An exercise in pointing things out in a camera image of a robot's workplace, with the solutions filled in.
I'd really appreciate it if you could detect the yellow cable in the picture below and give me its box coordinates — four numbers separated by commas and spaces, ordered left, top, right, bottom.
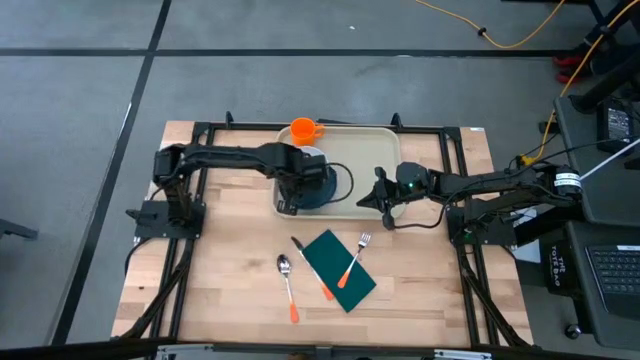
414, 0, 567, 50
519, 0, 640, 167

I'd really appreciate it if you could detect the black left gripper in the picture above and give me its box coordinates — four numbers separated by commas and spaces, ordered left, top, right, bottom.
272, 144, 332, 218

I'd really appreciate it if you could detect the orange-handled metal fork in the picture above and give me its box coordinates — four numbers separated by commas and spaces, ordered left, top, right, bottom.
337, 232, 373, 290

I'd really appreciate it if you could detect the black front crossbar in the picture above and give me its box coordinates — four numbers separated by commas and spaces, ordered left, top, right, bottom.
0, 338, 640, 360

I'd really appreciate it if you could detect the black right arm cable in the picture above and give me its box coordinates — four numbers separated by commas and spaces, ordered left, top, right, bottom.
388, 197, 452, 232

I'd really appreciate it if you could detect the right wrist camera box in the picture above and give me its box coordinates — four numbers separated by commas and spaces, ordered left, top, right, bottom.
398, 162, 429, 193

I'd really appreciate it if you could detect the white cable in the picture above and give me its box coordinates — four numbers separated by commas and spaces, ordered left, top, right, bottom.
579, 137, 640, 181

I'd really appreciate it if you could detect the black side table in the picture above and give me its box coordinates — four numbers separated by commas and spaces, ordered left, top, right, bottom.
552, 94, 640, 351

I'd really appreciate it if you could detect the beige plastic tray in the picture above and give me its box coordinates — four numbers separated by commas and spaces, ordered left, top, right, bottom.
272, 125, 407, 221

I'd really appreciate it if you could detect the black power adapter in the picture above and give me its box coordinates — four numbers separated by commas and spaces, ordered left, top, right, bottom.
597, 97, 636, 154

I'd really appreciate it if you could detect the dark blue plate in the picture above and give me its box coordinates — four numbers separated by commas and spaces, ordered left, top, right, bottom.
279, 164, 339, 211

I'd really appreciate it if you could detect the dark green cloth napkin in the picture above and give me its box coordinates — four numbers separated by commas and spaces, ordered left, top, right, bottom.
301, 229, 378, 314

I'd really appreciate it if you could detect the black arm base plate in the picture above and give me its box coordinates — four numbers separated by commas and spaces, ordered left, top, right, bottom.
125, 199, 207, 240
446, 204, 516, 246

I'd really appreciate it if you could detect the orange-handled metal knife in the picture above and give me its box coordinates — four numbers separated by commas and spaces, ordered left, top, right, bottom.
291, 236, 335, 302

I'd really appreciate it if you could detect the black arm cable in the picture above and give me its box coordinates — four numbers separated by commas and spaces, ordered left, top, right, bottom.
388, 197, 452, 232
324, 161, 356, 204

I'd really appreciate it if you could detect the white ribbed bowl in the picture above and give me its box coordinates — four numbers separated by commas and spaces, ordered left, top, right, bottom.
299, 145, 329, 162

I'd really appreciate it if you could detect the orange plastic mug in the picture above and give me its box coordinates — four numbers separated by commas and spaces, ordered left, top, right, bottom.
290, 117, 326, 148

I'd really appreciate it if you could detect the black metal table frame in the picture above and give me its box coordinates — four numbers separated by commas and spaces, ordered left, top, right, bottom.
112, 110, 536, 351

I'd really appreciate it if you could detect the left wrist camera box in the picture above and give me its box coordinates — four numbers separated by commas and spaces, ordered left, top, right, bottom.
301, 154, 329, 177

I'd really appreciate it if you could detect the black laptop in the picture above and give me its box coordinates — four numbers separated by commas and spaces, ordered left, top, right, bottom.
584, 243, 640, 321

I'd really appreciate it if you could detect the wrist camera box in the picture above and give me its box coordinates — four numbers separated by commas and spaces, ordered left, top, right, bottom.
301, 154, 329, 177
398, 162, 429, 193

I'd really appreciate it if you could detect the black tote bag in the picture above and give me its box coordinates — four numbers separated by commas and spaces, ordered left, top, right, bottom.
539, 239, 584, 297

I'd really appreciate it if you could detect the orange-handled metal spoon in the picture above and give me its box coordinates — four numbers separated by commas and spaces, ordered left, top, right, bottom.
276, 253, 301, 325

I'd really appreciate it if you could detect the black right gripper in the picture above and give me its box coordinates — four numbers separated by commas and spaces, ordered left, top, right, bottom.
355, 160, 432, 233

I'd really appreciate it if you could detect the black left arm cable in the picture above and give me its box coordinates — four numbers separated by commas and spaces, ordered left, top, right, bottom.
324, 161, 356, 204

